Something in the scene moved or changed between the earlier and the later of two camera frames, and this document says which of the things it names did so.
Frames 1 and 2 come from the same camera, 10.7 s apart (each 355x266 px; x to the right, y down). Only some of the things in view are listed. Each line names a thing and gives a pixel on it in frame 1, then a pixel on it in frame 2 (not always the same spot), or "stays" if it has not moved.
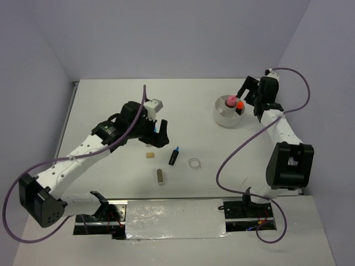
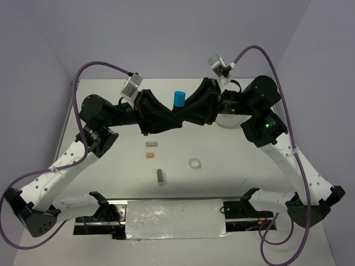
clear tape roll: (194, 163) stays
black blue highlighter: (173, 156) → (178, 108)
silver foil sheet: (176, 219) stays
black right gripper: (252, 84) → (207, 98)
